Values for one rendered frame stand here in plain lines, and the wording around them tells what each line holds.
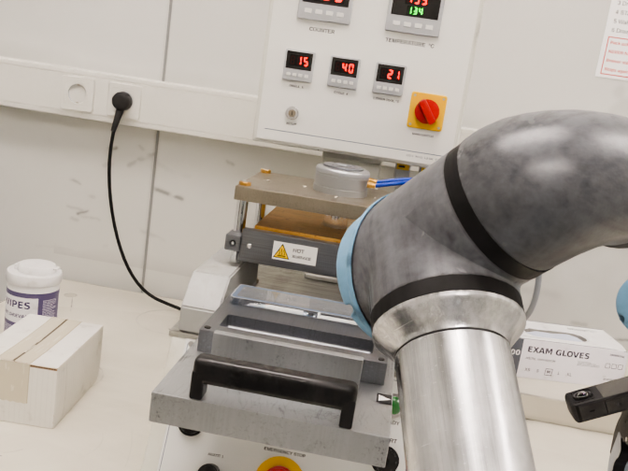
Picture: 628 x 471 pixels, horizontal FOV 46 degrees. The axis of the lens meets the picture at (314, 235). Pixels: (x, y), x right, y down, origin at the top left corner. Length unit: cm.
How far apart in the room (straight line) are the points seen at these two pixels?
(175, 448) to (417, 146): 59
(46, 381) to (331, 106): 59
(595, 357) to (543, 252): 92
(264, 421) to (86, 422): 48
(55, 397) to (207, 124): 69
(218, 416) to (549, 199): 36
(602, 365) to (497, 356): 93
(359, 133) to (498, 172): 69
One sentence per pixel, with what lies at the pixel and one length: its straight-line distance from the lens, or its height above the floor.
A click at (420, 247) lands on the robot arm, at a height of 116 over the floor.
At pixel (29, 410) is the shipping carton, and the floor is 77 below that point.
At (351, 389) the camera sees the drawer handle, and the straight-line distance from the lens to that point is 67.
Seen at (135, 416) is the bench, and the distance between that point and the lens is 115.
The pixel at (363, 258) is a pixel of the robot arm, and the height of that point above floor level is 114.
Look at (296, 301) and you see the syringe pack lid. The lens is 89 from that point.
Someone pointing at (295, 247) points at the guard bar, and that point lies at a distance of 100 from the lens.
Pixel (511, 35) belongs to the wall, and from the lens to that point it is 156.
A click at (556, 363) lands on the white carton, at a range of 142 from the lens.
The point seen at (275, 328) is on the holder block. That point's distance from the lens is 84.
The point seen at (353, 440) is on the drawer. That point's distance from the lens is 69.
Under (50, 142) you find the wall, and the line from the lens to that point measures 172.
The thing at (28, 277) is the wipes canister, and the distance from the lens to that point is 128.
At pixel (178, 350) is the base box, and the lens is 96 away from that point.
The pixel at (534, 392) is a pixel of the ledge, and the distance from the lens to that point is 136.
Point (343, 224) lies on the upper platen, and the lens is 108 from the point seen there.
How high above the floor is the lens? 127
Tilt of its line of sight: 12 degrees down
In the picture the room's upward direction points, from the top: 8 degrees clockwise
